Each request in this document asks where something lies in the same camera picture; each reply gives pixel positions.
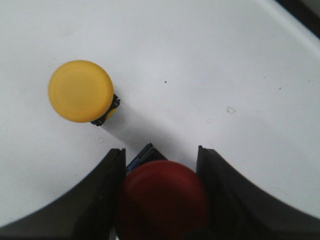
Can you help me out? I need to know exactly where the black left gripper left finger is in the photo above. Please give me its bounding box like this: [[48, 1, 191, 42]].
[[0, 148, 126, 240]]

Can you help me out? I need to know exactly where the yellow mushroom push button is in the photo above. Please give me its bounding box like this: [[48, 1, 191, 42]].
[[48, 60, 121, 127]]

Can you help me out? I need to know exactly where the red mushroom push button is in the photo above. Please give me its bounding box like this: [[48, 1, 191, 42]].
[[117, 142, 211, 240]]

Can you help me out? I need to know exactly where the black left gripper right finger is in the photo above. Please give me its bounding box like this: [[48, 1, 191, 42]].
[[196, 146, 320, 240]]

